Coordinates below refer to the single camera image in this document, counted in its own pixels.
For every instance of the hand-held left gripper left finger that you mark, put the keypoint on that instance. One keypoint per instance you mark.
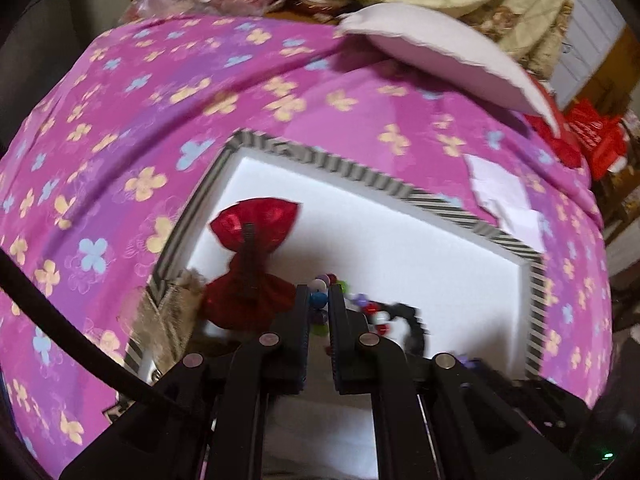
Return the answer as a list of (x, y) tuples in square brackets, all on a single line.
[(301, 325)]

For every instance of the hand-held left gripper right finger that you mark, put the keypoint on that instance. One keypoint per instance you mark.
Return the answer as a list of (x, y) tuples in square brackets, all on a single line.
[(338, 330)]

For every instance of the striped cardboard box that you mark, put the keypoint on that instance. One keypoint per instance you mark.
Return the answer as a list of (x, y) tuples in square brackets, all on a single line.
[(400, 240)]

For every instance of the black scrunchie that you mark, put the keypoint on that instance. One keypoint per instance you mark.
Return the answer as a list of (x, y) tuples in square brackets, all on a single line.
[(416, 325)]

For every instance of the red satin pouch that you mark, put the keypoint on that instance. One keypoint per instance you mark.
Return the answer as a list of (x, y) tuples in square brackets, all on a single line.
[(260, 220)]

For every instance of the beige fabric pouch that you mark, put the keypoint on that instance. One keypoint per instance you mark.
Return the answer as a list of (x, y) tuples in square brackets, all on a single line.
[(175, 305)]

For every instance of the white paper sheet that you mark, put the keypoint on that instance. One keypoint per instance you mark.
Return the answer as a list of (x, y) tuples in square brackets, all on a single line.
[(500, 185)]

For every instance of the pink floral bedsheet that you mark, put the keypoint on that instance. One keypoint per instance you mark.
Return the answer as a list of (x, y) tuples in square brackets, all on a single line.
[(125, 110)]

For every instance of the red ruffled cushion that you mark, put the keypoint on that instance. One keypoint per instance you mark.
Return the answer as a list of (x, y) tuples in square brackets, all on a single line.
[(565, 150)]

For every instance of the red shopping bag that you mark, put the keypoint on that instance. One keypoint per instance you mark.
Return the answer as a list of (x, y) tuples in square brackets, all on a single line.
[(595, 135)]

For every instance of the white pink pillow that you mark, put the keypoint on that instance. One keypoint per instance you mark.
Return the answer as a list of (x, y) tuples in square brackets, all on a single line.
[(425, 35)]

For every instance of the white panelled board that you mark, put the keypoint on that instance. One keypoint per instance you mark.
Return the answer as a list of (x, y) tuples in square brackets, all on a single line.
[(585, 50)]

